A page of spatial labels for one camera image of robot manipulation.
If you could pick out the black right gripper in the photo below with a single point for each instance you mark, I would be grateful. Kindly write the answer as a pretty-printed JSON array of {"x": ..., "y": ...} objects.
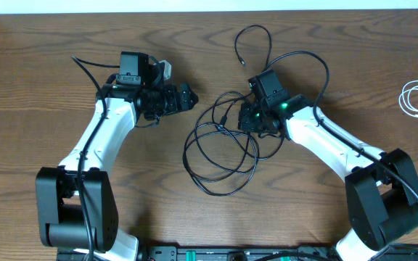
[{"x": 244, "y": 124}]

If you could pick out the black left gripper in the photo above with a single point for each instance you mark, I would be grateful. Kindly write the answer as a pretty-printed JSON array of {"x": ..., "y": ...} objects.
[{"x": 175, "y": 104}]

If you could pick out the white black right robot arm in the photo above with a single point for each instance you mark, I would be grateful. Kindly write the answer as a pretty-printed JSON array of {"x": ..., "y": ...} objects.
[{"x": 381, "y": 187}]

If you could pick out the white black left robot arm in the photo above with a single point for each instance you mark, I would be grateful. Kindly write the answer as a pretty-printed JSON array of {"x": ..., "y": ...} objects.
[{"x": 75, "y": 203}]

